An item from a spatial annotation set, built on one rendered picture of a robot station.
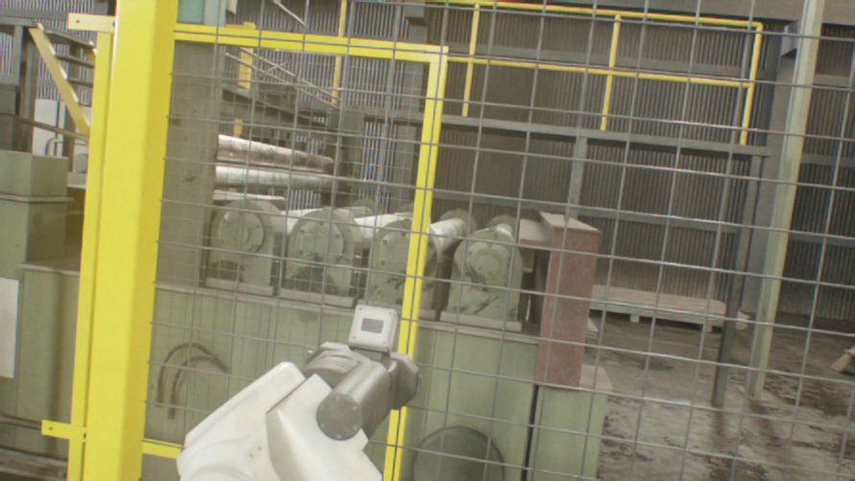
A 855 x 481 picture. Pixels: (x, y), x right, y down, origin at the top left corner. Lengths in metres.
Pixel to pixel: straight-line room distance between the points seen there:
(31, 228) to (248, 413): 2.78
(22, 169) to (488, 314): 2.05
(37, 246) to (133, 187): 2.44
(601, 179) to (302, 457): 11.15
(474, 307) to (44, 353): 1.85
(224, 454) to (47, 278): 2.72
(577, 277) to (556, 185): 9.19
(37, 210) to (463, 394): 1.97
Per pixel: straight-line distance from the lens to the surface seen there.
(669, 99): 11.84
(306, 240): 2.58
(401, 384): 0.67
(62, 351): 3.15
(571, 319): 2.34
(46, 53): 6.80
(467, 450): 2.55
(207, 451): 0.45
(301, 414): 0.49
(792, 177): 5.81
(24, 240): 3.19
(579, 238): 2.30
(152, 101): 0.82
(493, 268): 2.43
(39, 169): 3.19
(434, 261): 2.49
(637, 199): 11.63
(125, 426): 0.87
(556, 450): 2.59
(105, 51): 2.46
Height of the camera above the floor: 1.42
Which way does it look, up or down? 5 degrees down
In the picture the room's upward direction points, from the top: 7 degrees clockwise
